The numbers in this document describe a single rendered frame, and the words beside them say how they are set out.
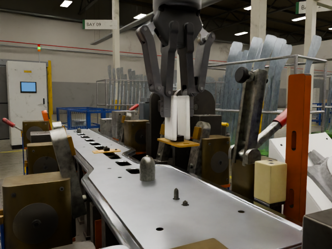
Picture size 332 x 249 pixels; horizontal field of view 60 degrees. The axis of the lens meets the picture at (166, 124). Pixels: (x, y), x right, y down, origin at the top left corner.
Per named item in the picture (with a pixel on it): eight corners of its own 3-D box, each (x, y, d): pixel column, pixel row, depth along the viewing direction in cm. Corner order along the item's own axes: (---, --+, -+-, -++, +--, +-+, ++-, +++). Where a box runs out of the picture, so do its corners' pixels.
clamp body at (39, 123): (19, 196, 137) (15, 120, 134) (50, 192, 143) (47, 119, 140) (19, 202, 129) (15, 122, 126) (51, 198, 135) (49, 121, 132)
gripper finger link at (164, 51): (180, 21, 43) (172, 20, 42) (174, 97, 43) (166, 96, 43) (169, 27, 46) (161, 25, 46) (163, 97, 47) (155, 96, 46)
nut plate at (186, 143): (155, 140, 49) (155, 133, 49) (175, 138, 51) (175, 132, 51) (179, 147, 42) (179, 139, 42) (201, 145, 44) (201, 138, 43)
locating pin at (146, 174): (137, 186, 59) (137, 154, 59) (151, 184, 61) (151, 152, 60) (143, 190, 57) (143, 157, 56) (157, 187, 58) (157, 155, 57)
